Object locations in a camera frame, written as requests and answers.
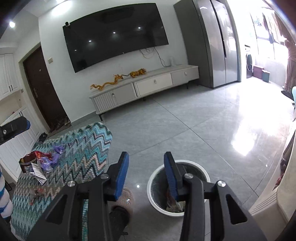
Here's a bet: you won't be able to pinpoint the white rimmed trash bin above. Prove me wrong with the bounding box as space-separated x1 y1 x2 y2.
147 155 210 217

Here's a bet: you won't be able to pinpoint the large black wall television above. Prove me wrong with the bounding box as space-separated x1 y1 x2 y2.
63 3 169 72

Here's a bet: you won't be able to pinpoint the light blue chair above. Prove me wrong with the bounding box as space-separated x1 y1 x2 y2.
292 86 296 103

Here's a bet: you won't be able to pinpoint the white shoe cabinet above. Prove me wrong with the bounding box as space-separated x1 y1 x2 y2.
1 54 43 182

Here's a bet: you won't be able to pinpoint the teal storage box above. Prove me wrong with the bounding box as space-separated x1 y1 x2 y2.
262 70 270 83

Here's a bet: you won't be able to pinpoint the grey white TV cabinet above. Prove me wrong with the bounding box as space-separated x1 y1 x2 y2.
89 65 199 116

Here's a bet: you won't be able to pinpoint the brown furry slipper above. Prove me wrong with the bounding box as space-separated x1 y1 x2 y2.
109 187 134 228

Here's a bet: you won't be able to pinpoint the standing person in beige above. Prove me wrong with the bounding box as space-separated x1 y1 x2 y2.
284 39 296 93

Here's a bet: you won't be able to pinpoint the grey double door refrigerator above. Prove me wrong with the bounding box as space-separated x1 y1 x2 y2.
174 0 241 88

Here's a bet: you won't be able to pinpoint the beige sofa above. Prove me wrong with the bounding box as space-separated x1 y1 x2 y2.
248 122 296 223

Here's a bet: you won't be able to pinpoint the shoes on door mat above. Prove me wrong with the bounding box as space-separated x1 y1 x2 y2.
49 116 71 133

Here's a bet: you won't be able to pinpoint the black shoe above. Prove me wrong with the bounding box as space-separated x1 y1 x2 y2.
38 132 48 142

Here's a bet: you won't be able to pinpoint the dark brown entrance door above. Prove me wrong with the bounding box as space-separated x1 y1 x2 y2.
23 47 68 128

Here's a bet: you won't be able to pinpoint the clear plastic bag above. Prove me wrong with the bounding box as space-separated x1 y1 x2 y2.
29 188 45 205

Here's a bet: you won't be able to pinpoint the zigzag patterned table cloth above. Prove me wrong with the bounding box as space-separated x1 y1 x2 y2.
11 122 112 240

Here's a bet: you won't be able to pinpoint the golden dragon figurine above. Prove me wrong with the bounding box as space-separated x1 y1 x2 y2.
90 74 123 91

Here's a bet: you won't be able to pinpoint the cables under television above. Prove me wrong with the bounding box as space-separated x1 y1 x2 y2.
138 46 171 68

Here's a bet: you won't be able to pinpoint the golden tiger figurine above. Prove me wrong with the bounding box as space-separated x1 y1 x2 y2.
129 68 147 78

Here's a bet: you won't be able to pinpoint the red snack wrapper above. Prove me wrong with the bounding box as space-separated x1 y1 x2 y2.
18 151 48 173

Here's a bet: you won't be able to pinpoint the washing machine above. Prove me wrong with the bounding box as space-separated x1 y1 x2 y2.
245 45 253 78

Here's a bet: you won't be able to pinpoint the blue white gloved left hand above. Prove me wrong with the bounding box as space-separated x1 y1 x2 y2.
0 170 13 219

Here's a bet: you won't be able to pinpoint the purple storage box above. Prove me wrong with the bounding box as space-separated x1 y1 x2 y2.
253 65 264 79

